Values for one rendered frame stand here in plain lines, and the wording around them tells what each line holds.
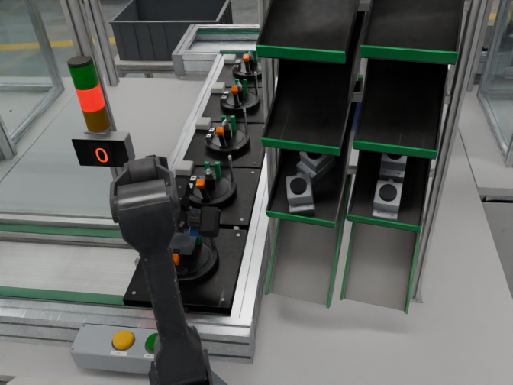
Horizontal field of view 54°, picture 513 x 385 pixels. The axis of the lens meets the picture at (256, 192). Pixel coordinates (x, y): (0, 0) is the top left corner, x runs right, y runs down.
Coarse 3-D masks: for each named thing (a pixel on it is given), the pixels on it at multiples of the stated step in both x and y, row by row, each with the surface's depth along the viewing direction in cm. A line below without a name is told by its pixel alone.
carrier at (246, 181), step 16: (176, 176) 143; (192, 176) 137; (208, 176) 131; (224, 176) 138; (240, 176) 141; (256, 176) 141; (192, 192) 134; (208, 192) 133; (224, 192) 133; (240, 192) 136; (192, 208) 132; (224, 208) 131; (240, 208) 131; (224, 224) 126; (240, 224) 126
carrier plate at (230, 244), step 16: (224, 240) 122; (240, 240) 122; (224, 256) 118; (240, 256) 117; (224, 272) 114; (128, 288) 112; (144, 288) 111; (192, 288) 111; (208, 288) 110; (224, 288) 110; (128, 304) 110; (144, 304) 109; (192, 304) 107; (208, 304) 107; (224, 304) 107
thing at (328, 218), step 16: (352, 112) 102; (352, 128) 93; (352, 144) 98; (288, 160) 99; (336, 160) 97; (336, 176) 96; (272, 192) 95; (320, 192) 95; (336, 192) 94; (272, 208) 95; (288, 208) 95; (320, 208) 94; (336, 208) 91; (320, 224) 91
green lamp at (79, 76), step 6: (84, 66) 99; (90, 66) 100; (72, 72) 100; (78, 72) 99; (84, 72) 100; (90, 72) 101; (72, 78) 101; (78, 78) 100; (84, 78) 100; (90, 78) 101; (96, 78) 103; (78, 84) 101; (84, 84) 101; (90, 84) 102; (96, 84) 103
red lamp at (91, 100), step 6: (78, 90) 102; (84, 90) 102; (90, 90) 102; (96, 90) 103; (78, 96) 104; (84, 96) 103; (90, 96) 103; (96, 96) 104; (102, 96) 106; (84, 102) 104; (90, 102) 104; (96, 102) 104; (102, 102) 106; (84, 108) 105; (90, 108) 105; (96, 108) 105
